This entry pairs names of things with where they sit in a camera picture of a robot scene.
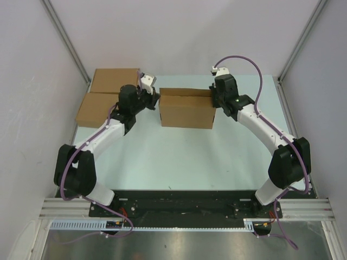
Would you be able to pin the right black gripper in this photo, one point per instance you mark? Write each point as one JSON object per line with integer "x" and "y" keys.
{"x": 213, "y": 91}

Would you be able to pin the left aluminium frame post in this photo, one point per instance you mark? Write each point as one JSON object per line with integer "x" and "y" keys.
{"x": 61, "y": 31}

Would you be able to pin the right aluminium frame post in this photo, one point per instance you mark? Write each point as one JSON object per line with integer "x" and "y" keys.
{"x": 304, "y": 36}

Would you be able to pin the aluminium front rail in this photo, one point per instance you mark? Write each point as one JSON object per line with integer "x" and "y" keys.
{"x": 286, "y": 209}

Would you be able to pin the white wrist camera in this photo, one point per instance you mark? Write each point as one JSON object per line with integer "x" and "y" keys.
{"x": 147, "y": 82}
{"x": 219, "y": 71}

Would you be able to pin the aluminium frame post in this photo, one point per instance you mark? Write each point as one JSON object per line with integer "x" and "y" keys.
{"x": 304, "y": 36}
{"x": 61, "y": 31}

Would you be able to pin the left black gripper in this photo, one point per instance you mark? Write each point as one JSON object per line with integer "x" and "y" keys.
{"x": 153, "y": 98}

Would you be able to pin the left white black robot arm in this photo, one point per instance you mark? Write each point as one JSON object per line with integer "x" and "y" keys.
{"x": 75, "y": 170}

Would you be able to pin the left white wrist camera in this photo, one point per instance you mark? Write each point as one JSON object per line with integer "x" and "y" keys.
{"x": 147, "y": 82}

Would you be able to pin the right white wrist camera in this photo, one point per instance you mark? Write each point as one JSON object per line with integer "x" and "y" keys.
{"x": 219, "y": 71}

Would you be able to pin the cardboard box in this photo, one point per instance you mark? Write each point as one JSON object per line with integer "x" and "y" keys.
{"x": 110, "y": 80}
{"x": 186, "y": 108}
{"x": 94, "y": 109}

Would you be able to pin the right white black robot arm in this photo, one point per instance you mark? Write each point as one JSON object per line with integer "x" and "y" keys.
{"x": 291, "y": 158}

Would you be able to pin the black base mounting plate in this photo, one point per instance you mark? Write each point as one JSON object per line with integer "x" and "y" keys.
{"x": 237, "y": 204}

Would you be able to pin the white slotted cable duct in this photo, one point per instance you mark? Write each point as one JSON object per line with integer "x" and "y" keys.
{"x": 232, "y": 225}

